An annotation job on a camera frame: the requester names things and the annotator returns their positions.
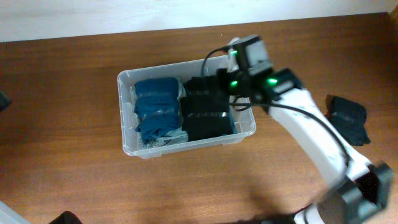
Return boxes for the dark blue jeans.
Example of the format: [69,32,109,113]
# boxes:
[229,109,238,134]

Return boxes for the large black garment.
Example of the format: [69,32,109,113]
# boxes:
[180,76,233,141]

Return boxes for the light blue jeans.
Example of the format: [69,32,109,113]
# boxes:
[131,78,188,149]

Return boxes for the teal taped garment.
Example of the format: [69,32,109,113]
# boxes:
[134,77,180,144]

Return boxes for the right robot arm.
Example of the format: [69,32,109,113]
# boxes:
[220,35,393,224]

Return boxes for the clear plastic storage container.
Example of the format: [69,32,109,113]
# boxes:
[117,59,256,159]

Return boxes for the small black folded garment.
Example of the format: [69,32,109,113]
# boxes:
[325,95,371,146]

